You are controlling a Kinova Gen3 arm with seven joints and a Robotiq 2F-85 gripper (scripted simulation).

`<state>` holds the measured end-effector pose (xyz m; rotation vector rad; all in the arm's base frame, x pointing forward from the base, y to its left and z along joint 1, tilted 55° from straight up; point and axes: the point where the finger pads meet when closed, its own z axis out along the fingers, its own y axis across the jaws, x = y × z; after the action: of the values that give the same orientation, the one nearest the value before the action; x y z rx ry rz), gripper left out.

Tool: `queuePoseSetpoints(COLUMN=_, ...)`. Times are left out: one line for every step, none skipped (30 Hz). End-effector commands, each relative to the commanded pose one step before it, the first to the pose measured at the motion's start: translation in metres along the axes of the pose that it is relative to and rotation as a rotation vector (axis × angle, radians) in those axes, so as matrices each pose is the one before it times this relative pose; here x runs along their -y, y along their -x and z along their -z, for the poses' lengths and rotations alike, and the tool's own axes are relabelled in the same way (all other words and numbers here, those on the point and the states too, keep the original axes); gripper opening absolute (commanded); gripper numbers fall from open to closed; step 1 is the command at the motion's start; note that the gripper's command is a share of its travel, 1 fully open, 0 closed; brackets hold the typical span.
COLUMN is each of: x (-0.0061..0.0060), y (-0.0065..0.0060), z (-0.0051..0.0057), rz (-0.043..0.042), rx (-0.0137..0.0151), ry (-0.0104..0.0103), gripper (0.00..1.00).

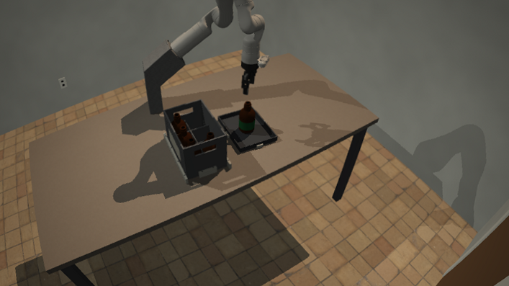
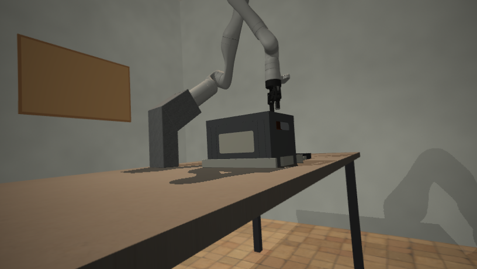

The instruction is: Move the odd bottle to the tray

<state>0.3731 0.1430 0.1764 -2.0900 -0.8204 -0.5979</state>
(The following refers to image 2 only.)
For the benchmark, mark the dark grey crate with dividers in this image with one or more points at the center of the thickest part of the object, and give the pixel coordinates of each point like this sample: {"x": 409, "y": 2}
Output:
{"x": 252, "y": 136}

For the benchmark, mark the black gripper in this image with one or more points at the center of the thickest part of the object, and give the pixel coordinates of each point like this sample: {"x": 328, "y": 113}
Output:
{"x": 274, "y": 95}

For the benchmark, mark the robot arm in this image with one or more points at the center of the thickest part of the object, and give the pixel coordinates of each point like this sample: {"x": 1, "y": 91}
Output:
{"x": 230, "y": 40}

